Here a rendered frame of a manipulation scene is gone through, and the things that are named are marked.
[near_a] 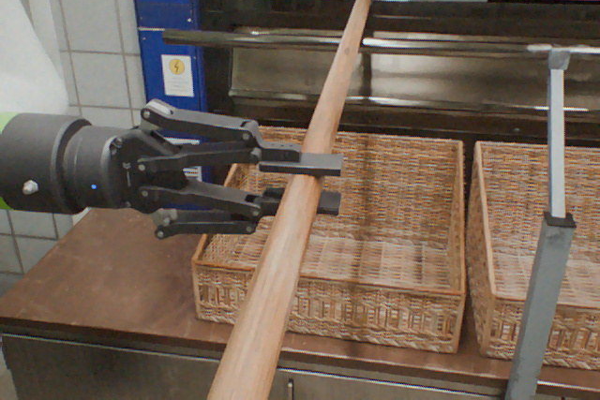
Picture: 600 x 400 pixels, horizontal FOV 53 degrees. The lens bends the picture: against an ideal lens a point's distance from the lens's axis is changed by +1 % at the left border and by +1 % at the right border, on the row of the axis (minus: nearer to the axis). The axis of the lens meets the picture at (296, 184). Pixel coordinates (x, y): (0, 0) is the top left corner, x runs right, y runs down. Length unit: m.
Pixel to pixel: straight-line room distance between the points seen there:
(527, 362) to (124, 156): 0.84
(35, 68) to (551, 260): 0.80
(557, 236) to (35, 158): 0.77
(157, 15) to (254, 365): 1.33
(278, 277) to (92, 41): 1.39
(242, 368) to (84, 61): 1.48
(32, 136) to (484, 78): 1.17
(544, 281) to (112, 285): 0.94
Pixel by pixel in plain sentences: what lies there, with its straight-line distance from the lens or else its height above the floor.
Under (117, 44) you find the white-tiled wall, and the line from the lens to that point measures 1.69.
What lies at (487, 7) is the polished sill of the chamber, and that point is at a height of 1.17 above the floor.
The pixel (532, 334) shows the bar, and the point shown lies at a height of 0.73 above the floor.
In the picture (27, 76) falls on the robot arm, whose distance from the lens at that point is 0.71.
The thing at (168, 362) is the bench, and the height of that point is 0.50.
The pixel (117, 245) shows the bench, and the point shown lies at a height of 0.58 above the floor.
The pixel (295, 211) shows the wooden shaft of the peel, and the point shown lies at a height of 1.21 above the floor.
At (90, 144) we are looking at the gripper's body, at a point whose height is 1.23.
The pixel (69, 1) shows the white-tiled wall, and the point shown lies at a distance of 1.72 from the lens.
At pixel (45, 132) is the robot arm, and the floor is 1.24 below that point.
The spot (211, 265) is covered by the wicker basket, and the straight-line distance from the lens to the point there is 1.25.
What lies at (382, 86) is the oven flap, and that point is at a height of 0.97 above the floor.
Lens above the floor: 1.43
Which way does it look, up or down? 27 degrees down
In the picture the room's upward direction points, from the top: straight up
